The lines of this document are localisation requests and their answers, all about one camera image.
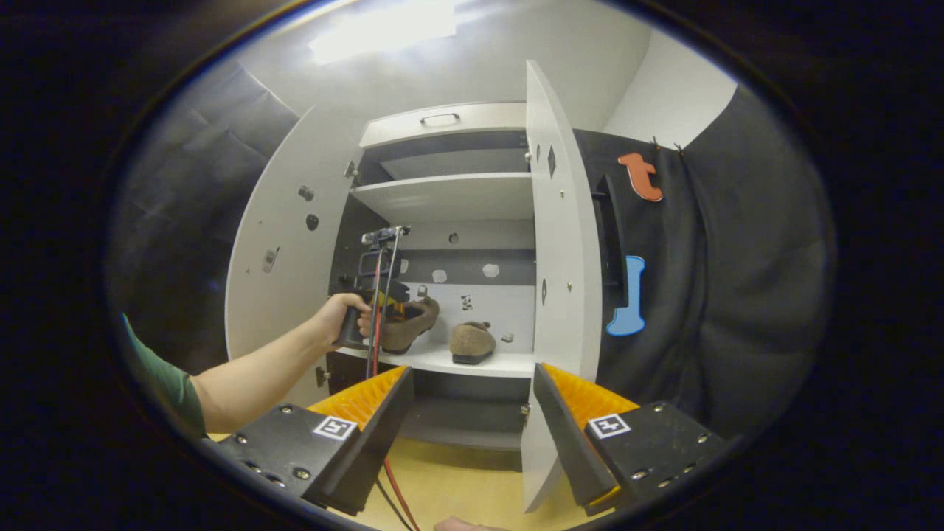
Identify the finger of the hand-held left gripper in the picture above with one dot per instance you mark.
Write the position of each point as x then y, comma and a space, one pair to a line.
389, 308

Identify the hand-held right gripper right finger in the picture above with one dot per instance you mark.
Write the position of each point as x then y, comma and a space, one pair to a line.
564, 431

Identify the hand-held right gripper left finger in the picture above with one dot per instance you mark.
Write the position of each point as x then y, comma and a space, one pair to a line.
383, 431

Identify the brown shoe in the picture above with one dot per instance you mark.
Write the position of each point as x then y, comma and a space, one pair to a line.
413, 324
472, 343

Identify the white shoe cabinet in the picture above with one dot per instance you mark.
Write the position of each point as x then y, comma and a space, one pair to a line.
450, 195

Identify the white cabinet drawer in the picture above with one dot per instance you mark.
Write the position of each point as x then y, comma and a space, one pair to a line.
487, 122

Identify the green shirt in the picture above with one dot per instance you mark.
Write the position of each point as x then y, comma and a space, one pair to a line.
173, 383

